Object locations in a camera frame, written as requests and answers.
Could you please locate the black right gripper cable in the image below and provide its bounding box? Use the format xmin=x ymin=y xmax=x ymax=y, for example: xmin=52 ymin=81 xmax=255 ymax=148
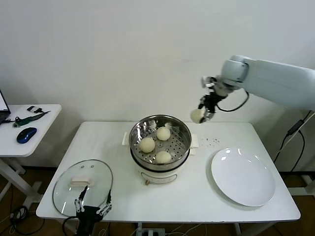
xmin=216 ymin=89 xmax=250 ymax=113

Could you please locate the round glass pot lid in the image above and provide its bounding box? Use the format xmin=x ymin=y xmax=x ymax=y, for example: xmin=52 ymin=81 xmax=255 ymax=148
xmin=52 ymin=159 xmax=114 ymax=217

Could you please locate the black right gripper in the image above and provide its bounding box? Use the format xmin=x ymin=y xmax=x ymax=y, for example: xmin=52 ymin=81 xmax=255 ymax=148
xmin=198 ymin=92 xmax=220 ymax=123

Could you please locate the small black card device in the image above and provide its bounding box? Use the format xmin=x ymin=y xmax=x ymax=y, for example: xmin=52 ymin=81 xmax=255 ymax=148
xmin=27 ymin=105 xmax=44 ymax=114

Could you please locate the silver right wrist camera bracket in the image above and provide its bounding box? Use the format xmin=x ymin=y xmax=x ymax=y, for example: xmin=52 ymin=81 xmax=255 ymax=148
xmin=201 ymin=76 xmax=223 ymax=91

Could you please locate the white side table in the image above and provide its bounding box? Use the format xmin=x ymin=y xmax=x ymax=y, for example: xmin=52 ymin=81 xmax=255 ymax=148
xmin=0 ymin=104 xmax=63 ymax=209

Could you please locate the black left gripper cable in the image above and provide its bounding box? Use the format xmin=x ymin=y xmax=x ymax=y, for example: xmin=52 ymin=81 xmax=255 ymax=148
xmin=63 ymin=216 xmax=81 ymax=236

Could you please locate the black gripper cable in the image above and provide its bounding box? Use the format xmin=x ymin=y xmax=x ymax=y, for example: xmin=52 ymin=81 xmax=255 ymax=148
xmin=63 ymin=216 xmax=81 ymax=236
xmin=216 ymin=89 xmax=250 ymax=113

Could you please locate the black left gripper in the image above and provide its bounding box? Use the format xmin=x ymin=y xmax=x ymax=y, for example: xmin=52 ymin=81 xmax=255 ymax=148
xmin=74 ymin=185 xmax=113 ymax=236

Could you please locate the black laptop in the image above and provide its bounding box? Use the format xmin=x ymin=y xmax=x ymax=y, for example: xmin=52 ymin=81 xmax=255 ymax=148
xmin=0 ymin=88 xmax=12 ymax=125

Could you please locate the white power strip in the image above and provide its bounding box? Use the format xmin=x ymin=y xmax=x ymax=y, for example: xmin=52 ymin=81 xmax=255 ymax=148
xmin=136 ymin=228 xmax=166 ymax=236

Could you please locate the white electric cooker pot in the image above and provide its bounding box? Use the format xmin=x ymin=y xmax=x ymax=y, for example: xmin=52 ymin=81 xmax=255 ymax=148
xmin=130 ymin=147 xmax=197 ymax=185

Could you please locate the white steamed baozi bun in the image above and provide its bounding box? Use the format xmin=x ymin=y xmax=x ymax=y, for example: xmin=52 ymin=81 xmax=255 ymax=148
xmin=139 ymin=137 xmax=156 ymax=153
xmin=156 ymin=126 xmax=171 ymax=141
xmin=190 ymin=108 xmax=206 ymax=124
xmin=156 ymin=150 xmax=172 ymax=165

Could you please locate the black power adapter cable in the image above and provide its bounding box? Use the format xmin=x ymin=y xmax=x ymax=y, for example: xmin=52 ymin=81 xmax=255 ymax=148
xmin=273 ymin=109 xmax=313 ymax=173

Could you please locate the blue black computer mouse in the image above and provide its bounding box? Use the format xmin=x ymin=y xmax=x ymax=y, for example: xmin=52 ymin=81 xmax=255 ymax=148
xmin=16 ymin=127 xmax=38 ymax=145

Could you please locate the black floor cable coil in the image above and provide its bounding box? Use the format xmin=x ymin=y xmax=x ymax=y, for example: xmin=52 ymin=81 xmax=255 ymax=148
xmin=9 ymin=205 xmax=30 ymax=222

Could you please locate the large white plate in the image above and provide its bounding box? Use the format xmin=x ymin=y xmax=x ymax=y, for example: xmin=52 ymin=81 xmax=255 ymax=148
xmin=211 ymin=147 xmax=276 ymax=207

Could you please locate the white shelf stand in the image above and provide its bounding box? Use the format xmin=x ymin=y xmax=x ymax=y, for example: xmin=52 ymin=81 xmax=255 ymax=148
xmin=286 ymin=176 xmax=315 ymax=196

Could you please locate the perforated steel steamer basket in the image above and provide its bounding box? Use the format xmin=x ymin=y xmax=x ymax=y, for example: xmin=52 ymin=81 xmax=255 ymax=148
xmin=122 ymin=114 xmax=199 ymax=166

